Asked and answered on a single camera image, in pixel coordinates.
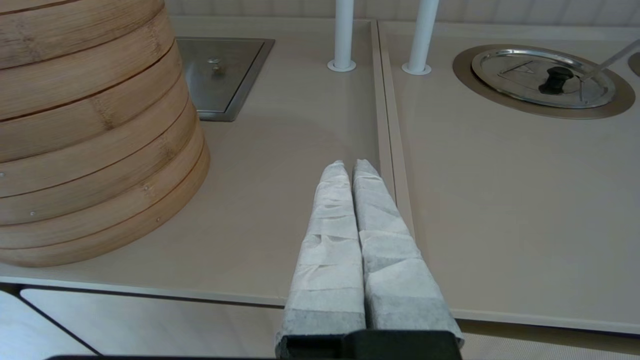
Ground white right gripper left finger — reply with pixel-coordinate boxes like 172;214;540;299
274;160;367;351

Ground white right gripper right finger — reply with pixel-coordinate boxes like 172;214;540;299
352;159;465;347

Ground round steel lid black knob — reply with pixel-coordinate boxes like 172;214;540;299
471;47;617;110

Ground tall bamboo steamer stack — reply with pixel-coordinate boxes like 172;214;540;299
0;0;211;268

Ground perforated steel steam panel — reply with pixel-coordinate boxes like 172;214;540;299
175;36;276;122

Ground white metal pole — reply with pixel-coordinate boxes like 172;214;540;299
327;0;357;73
402;0;441;76

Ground steel ladle handle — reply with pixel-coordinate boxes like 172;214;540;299
580;37;640;83

